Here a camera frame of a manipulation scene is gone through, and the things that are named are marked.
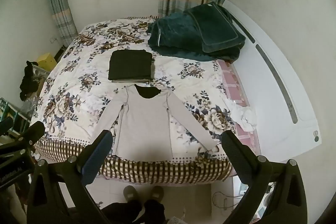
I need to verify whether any dark green pillow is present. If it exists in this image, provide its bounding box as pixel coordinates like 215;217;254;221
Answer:
183;1;246;53

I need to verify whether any person's right leg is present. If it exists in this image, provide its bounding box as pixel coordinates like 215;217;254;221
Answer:
140;199;166;224

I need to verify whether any green storage rack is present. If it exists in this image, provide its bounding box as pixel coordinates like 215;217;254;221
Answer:
0;97;30;136

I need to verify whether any folded black garment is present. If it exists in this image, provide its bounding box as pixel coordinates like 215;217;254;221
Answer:
108;49;153;81

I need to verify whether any dark green blanket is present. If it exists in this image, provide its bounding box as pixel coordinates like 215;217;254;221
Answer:
147;5;241;63

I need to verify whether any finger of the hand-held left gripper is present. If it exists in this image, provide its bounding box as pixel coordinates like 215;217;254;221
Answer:
0;117;14;136
0;121;45;157

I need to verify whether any grey slipper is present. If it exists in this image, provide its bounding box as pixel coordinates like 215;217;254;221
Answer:
146;185;165;205
123;185;143;204

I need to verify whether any person's leg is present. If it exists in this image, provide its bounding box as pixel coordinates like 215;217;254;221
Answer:
140;199;166;224
100;199;143;224

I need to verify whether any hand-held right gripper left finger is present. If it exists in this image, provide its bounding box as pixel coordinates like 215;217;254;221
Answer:
26;130;114;224

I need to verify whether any grey long-sleeve shirt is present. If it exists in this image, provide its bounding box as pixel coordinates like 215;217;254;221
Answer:
89;84;220;162

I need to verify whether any floral quilt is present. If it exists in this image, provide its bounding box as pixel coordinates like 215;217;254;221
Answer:
28;15;237;186

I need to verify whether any white bed headboard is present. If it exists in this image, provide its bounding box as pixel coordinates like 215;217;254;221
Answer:
223;0;322;154

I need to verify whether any person's left leg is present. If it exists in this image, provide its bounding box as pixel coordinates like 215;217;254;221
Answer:
100;199;143;224

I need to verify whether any pink checked bed sheet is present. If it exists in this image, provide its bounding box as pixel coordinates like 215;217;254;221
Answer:
215;59;261;161

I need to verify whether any floor cable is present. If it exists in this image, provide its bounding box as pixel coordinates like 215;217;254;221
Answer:
211;190;235;212

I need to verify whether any folded grey garment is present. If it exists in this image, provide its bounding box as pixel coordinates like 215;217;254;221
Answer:
112;61;156;83

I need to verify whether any black crumpled cloth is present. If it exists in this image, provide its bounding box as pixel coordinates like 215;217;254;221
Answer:
19;60;40;99

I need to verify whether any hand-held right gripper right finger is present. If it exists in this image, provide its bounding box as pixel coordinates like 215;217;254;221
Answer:
221;130;308;224

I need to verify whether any white crumpled cloth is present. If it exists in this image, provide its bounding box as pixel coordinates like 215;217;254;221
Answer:
223;101;258;132

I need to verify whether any yellow box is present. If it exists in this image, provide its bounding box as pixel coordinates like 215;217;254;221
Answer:
36;52;57;73

